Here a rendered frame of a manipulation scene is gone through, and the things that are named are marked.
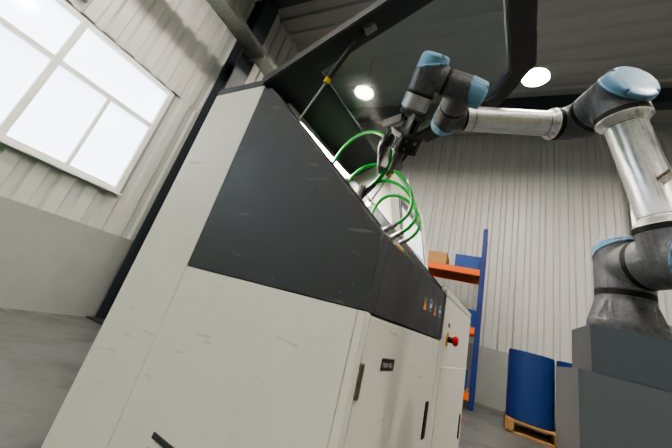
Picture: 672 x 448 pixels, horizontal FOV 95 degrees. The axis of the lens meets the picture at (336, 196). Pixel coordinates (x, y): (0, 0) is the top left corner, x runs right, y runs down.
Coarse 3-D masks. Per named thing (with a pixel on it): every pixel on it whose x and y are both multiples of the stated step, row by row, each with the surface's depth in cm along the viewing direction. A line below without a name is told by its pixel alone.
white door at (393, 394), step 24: (384, 336) 66; (408, 336) 80; (384, 360) 67; (408, 360) 81; (432, 360) 102; (360, 384) 57; (384, 384) 67; (408, 384) 81; (432, 384) 103; (360, 408) 58; (384, 408) 68; (408, 408) 82; (360, 432) 58; (384, 432) 68; (408, 432) 83
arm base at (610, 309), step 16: (608, 288) 75; (592, 304) 78; (608, 304) 73; (624, 304) 71; (640, 304) 70; (656, 304) 70; (592, 320) 74; (608, 320) 71; (624, 320) 69; (640, 320) 68; (656, 320) 67; (656, 336) 66
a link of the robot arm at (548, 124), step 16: (480, 112) 90; (496, 112) 90; (512, 112) 90; (528, 112) 90; (544, 112) 90; (560, 112) 89; (432, 128) 97; (448, 128) 93; (464, 128) 92; (480, 128) 92; (496, 128) 91; (512, 128) 91; (528, 128) 91; (544, 128) 90; (560, 128) 89; (576, 128) 88
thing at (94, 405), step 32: (224, 96) 125; (256, 96) 113; (224, 128) 113; (192, 160) 114; (224, 160) 104; (192, 192) 105; (160, 224) 105; (192, 224) 97; (160, 256) 97; (128, 288) 98; (160, 288) 90; (128, 320) 91; (160, 320) 84; (96, 352) 91; (128, 352) 84; (96, 384) 85; (128, 384) 79; (64, 416) 85; (96, 416) 80
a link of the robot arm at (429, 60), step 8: (424, 56) 80; (432, 56) 78; (440, 56) 78; (424, 64) 80; (432, 64) 79; (440, 64) 79; (448, 64) 80; (416, 72) 82; (424, 72) 80; (432, 72) 79; (440, 72) 79; (448, 72) 79; (416, 80) 82; (424, 80) 81; (432, 80) 80; (440, 80) 79; (408, 88) 85; (416, 88) 82; (424, 88) 81; (432, 88) 81; (440, 88) 81; (424, 96) 82; (432, 96) 83
